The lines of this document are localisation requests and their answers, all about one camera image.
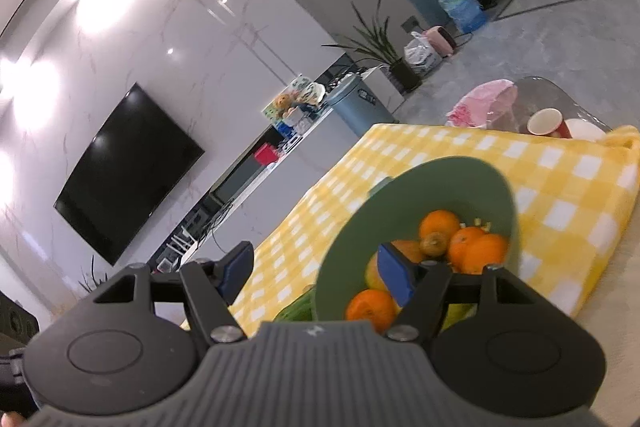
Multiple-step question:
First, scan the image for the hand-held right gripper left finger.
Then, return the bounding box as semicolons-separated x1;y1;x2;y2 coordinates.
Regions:
95;241;255;343

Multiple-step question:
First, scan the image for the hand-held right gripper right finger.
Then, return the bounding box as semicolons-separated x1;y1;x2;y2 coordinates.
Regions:
377;243;536;342

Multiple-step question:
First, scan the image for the yellow-green pear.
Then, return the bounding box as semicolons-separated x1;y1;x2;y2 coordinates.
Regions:
442;302;478;333
364;252;390;292

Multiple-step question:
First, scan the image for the orange tangerine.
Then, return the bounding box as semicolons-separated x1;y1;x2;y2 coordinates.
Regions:
390;239;426;264
447;227;487;265
346;289;398;333
462;233;510;275
419;209;462;242

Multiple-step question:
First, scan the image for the green colander bowl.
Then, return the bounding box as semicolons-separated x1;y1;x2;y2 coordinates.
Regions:
311;157;518;323

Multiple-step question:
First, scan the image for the green cucumber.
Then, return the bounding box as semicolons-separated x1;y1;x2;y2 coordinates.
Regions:
272;289;318;323

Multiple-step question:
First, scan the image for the white TV cabinet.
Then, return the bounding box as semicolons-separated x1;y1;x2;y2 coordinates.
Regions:
150;66;406;273

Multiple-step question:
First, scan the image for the small spiky plant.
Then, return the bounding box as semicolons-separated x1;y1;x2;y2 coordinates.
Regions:
77;256;108;293

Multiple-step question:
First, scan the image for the black flat television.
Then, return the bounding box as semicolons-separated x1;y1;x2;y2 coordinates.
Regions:
53;82;206;266

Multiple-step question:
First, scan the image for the grey-blue trash bin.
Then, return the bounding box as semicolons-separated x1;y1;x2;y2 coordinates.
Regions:
325;73;398;138

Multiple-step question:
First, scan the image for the yellow checkered tablecloth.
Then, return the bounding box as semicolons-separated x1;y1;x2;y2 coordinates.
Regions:
180;123;640;338

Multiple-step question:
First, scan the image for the colourful toy box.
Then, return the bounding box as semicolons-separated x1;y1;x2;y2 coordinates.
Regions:
262;76;327;124

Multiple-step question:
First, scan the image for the red paper cup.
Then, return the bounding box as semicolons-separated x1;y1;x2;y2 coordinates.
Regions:
527;108;573;138

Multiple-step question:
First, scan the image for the white plastic bag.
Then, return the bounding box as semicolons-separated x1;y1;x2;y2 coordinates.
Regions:
404;32;443;78

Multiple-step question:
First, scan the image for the dark speaker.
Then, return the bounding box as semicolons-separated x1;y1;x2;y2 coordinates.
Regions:
0;292;41;343

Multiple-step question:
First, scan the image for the potted plant black pot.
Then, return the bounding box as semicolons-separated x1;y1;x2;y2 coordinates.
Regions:
322;0;423;92

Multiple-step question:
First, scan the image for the glass side table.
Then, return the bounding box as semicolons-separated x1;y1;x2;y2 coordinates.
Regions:
487;77;613;140

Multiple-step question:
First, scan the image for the white cup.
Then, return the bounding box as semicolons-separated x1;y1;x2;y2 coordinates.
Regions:
564;118;608;142

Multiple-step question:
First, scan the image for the pink heater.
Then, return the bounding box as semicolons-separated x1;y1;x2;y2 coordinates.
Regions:
422;26;458;58

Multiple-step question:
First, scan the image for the blue water bottle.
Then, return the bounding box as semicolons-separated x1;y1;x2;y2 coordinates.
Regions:
428;0;488;35

